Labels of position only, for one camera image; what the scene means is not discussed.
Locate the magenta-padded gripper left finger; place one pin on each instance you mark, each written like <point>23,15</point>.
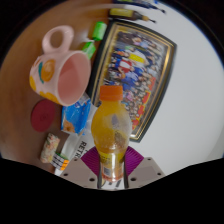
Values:
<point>80,173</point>

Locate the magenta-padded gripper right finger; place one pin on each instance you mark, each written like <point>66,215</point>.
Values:
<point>145,171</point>

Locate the orange-capped juice bottle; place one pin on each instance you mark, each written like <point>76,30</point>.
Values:
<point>111,130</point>

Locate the colourful puzzle cube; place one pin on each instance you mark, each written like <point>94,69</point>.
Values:
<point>60,161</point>

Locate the white printed gift bag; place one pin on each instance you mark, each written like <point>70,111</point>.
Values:
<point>75,146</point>

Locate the flat round red coaster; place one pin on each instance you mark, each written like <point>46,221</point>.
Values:
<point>42,116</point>

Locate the pink mug with orange prints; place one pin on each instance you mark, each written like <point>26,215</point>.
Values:
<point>66,76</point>

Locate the framed group picture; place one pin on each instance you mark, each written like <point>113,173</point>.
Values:
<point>140,66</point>

